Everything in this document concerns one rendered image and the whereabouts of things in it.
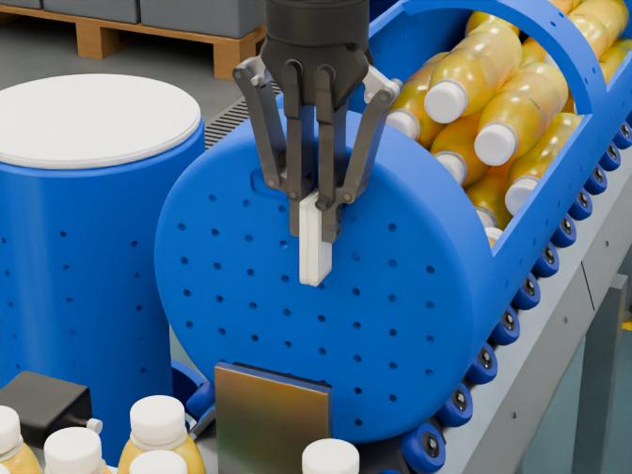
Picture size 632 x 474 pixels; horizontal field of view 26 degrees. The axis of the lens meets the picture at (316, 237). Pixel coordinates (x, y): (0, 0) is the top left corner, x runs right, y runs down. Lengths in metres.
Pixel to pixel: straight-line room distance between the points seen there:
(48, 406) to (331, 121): 0.35
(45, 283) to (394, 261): 0.62
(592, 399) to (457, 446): 1.03
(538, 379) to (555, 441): 1.44
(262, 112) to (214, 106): 3.47
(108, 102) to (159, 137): 0.13
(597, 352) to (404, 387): 1.10
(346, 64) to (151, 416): 0.29
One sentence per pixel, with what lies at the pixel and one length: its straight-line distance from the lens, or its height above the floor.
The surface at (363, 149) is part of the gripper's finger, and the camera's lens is 1.00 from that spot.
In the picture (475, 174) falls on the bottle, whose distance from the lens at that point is 1.44.
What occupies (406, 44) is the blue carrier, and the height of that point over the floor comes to 1.10.
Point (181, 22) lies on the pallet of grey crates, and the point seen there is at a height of 0.18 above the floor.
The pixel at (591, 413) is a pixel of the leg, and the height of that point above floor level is 0.39.
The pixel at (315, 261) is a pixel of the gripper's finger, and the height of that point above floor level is 1.15.
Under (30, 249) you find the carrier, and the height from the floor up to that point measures 0.93.
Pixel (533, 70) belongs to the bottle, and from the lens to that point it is 1.51.
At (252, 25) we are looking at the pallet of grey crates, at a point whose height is 0.17.
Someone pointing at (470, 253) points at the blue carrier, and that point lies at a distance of 1.07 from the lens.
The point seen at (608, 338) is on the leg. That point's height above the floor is 0.54.
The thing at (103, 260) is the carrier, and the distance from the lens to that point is 1.57.
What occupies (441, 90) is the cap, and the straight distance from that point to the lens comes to 1.38.
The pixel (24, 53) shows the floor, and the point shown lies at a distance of 5.08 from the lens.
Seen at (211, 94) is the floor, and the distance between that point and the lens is 4.60.
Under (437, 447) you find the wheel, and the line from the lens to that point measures 1.17.
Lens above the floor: 1.64
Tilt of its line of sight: 27 degrees down
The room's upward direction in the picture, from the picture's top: straight up
